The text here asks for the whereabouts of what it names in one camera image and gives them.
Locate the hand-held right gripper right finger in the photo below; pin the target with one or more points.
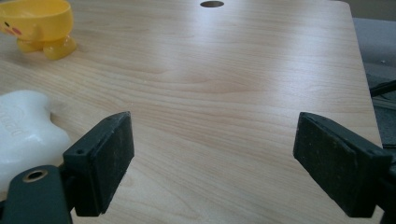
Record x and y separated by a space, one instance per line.
337 168

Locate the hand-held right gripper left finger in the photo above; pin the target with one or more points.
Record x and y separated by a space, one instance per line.
99 165

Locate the yellow duck-shaped bowl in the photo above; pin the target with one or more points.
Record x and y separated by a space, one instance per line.
39 26

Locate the white soap bar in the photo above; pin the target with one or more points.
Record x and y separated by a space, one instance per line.
23 137

